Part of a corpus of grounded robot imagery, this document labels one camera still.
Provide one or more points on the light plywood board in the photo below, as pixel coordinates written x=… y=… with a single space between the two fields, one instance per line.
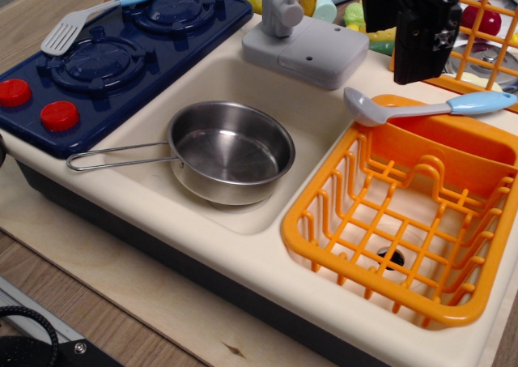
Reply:
x=136 y=310

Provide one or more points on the dark blue toy stove top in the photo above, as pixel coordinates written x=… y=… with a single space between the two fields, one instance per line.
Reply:
x=122 y=60

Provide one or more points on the red stove knob right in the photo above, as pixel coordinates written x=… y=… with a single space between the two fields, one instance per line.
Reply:
x=59 y=116

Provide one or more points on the stainless steel pan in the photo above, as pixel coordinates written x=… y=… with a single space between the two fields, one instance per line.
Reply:
x=227 y=153

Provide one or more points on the red stove knob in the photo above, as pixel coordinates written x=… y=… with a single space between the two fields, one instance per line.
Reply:
x=14 y=92
x=59 y=116

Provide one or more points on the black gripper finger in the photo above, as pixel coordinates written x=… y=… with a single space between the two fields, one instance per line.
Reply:
x=424 y=41

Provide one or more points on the grey toy faucet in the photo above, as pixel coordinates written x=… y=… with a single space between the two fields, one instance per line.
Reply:
x=288 y=41

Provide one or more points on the steel pot lid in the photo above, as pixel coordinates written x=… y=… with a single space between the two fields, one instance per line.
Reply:
x=488 y=54

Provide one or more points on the cream toy kitchen sink unit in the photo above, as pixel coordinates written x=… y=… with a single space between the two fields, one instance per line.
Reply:
x=245 y=244

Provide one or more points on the red stove knob left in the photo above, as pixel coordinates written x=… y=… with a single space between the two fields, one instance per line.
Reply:
x=14 y=92

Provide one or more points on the red toy apple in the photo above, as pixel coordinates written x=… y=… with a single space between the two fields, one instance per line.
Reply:
x=490 y=22

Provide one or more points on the green yellow toy corn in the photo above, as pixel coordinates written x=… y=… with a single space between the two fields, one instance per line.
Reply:
x=382 y=41

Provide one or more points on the orange dish rack basket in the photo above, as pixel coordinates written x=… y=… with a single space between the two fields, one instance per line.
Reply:
x=413 y=215

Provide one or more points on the black bracket with screw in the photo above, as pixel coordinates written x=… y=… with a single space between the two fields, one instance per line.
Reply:
x=24 y=351

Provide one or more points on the orange wire rack background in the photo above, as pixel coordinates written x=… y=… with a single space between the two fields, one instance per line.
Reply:
x=506 y=40

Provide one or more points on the grey spatula blue handle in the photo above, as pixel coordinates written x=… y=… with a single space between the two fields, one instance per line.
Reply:
x=64 y=34

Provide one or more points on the grey spoon blue handle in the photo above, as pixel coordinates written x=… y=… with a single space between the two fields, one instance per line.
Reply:
x=367 y=112

